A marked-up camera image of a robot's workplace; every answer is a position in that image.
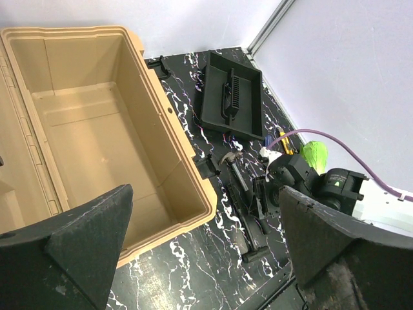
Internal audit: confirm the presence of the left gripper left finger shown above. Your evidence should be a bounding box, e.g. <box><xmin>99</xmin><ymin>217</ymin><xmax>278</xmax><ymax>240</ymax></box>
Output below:
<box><xmin>1</xmin><ymin>184</ymin><xmax>133</xmax><ymax>309</ymax></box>

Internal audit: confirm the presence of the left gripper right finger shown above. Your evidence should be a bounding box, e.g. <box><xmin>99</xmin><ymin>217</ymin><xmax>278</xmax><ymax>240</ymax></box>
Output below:
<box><xmin>279</xmin><ymin>187</ymin><xmax>412</xmax><ymax>309</ymax></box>

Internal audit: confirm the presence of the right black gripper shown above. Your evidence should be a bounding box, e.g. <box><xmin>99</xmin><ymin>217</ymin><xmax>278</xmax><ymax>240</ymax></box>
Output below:
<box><xmin>251</xmin><ymin>154</ymin><xmax>292</xmax><ymax>220</ymax></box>

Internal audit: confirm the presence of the long black wrench tool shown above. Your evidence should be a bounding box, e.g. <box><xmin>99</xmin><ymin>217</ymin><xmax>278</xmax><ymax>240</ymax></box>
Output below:
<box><xmin>227</xmin><ymin>184</ymin><xmax>258</xmax><ymax>252</ymax></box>

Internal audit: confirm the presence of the black handled claw hammer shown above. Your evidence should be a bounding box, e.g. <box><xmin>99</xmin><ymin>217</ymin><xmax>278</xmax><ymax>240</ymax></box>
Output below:
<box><xmin>219</xmin><ymin>151</ymin><xmax>253</xmax><ymax>205</ymax></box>

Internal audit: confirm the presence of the black tool tray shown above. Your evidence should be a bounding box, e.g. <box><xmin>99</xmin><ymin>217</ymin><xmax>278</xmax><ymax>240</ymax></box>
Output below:
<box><xmin>200</xmin><ymin>52</ymin><xmax>265</xmax><ymax>141</ymax></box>

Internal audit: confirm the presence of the tan plastic tool box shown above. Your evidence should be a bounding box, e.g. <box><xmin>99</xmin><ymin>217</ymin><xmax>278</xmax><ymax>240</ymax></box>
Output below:
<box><xmin>1</xmin><ymin>26</ymin><xmax>217</xmax><ymax>266</ymax></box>

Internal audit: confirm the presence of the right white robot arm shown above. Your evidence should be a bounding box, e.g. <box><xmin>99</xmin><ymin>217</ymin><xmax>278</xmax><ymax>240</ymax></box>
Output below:
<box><xmin>248</xmin><ymin>153</ymin><xmax>412</xmax><ymax>236</ymax></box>

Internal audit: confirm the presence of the short black cylinder bit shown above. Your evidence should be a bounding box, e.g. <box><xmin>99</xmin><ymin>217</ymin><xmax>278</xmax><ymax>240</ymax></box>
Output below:
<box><xmin>241</xmin><ymin>246</ymin><xmax>270</xmax><ymax>264</ymax></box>

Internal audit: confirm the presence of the blue red screwdriver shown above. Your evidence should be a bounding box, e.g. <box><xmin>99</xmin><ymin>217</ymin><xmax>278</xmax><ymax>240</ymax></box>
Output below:
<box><xmin>264</xmin><ymin>135</ymin><xmax>274</xmax><ymax>148</ymax></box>

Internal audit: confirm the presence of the yellow utility knife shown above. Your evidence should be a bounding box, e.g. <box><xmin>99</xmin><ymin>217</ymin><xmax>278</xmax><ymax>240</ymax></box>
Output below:
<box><xmin>277</xmin><ymin>126</ymin><xmax>294</xmax><ymax>155</ymax></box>

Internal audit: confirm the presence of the napa cabbage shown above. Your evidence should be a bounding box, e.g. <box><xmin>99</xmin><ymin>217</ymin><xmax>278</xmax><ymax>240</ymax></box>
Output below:
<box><xmin>299</xmin><ymin>141</ymin><xmax>328</xmax><ymax>175</ymax></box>

